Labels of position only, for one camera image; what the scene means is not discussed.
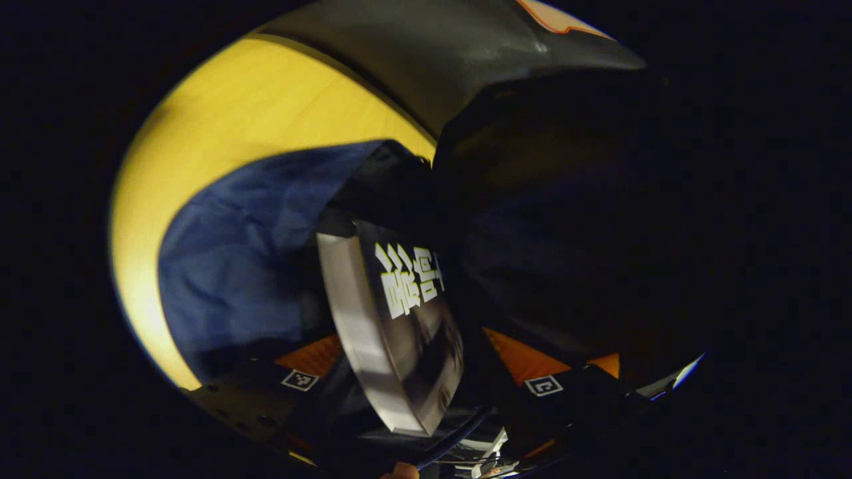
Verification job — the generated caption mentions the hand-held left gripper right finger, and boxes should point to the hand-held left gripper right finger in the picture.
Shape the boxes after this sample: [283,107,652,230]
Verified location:
[483,326,640,460]

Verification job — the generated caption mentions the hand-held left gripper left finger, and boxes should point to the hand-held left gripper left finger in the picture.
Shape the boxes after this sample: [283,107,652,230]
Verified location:
[186,333,347,466]

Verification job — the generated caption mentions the blue schoolbag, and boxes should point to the blue schoolbag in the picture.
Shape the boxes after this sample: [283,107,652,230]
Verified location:
[158,63,700,387]

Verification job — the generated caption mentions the dark cover book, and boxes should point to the dark cover book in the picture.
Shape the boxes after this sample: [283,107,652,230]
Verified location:
[316,220,467,438]

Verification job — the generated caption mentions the black backdrop cloth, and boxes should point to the black backdrop cloth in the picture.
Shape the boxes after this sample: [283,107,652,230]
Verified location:
[256,0,646,140]

